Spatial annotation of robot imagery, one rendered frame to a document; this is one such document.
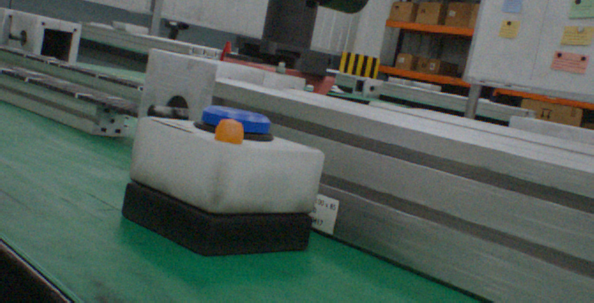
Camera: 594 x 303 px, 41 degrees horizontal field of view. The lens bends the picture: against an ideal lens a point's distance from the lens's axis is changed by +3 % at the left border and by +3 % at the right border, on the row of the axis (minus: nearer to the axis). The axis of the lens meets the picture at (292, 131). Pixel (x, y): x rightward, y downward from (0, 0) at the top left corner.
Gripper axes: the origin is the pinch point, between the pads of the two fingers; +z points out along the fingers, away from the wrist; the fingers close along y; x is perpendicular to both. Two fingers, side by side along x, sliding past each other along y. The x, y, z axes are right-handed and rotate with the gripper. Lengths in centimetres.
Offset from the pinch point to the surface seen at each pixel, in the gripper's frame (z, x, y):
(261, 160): -2.3, -33.5, -33.5
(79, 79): 1.2, 38.0, -2.2
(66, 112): 2.0, 8.2, -20.8
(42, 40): -2, 76, 12
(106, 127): 2.3, 2.5, -19.7
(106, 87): 1.2, 31.0, -2.2
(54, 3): -17, 1017, 522
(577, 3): -55, 107, 287
